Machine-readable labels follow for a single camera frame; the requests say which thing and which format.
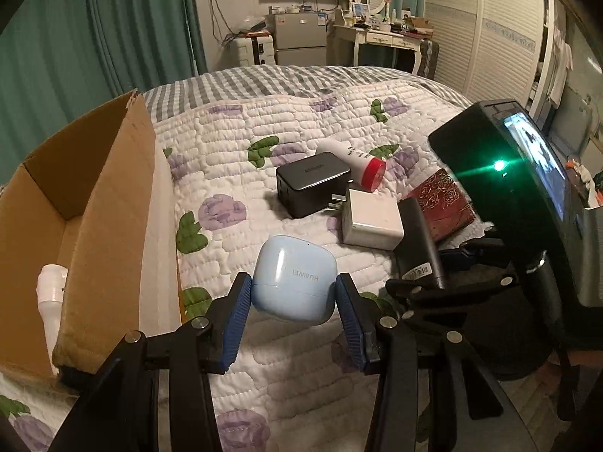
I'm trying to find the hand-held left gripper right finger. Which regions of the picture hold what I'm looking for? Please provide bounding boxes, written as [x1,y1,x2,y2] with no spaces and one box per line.
[334,272,542,452]

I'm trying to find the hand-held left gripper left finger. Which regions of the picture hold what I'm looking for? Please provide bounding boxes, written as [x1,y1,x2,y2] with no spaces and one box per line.
[47,273,255,452]

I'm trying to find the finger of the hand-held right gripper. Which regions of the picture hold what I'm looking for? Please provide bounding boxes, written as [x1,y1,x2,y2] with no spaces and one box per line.
[438,231,516,275]
[385,272,525,336]

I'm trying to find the dark grey power bank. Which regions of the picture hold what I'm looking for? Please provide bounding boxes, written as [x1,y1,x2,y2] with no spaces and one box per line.
[393,197,448,291]

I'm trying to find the light blue earbuds case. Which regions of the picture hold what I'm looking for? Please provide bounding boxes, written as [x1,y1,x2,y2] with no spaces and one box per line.
[252,236,336,325]

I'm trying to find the cardboard box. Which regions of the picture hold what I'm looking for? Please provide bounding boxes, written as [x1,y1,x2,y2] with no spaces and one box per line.
[0,89,182,387]

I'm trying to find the red patterned wallet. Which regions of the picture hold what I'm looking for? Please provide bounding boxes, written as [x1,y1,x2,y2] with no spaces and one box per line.
[406,168,478,246]

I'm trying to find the white charger block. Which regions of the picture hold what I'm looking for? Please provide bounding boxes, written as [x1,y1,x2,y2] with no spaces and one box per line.
[341,188,406,251]

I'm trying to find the white hanging garment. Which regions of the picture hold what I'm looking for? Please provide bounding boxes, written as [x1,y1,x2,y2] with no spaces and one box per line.
[548,40,574,105]

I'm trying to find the black charger block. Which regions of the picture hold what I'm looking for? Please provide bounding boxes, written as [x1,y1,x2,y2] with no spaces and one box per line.
[275,151,355,220]

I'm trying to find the white tube with red cap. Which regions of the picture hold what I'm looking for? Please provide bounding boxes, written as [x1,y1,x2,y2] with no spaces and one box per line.
[315,140,387,194]

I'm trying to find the dark suitcase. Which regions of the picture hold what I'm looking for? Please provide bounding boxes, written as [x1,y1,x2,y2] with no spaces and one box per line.
[417,39,440,79]

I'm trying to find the floral quilted blanket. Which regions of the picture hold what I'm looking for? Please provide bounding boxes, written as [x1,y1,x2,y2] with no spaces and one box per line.
[0,82,491,452]

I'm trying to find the white louvered wardrobe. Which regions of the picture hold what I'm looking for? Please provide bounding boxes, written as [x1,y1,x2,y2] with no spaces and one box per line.
[423,0,548,105]

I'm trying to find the white plastic bottle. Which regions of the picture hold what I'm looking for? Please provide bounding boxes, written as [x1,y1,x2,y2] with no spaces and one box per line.
[37,264,69,377]

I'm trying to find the white dressing table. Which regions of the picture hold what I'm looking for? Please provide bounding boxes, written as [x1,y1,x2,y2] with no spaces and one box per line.
[332,20,436,77]

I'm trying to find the grey checkered bed sheet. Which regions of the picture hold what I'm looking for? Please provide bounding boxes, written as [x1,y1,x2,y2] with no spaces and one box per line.
[141,65,472,124]

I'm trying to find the small silver fridge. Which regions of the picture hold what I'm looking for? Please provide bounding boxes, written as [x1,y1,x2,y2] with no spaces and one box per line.
[274,12,329,67]

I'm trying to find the white suitcase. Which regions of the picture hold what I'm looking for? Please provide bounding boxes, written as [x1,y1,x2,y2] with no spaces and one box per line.
[233,33,277,69]

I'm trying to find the teal curtain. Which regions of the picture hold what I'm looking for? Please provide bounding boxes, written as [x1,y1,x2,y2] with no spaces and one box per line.
[0,0,209,184]

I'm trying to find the black wall cables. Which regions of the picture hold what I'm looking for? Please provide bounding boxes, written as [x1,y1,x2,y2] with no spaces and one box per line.
[209,0,242,49]

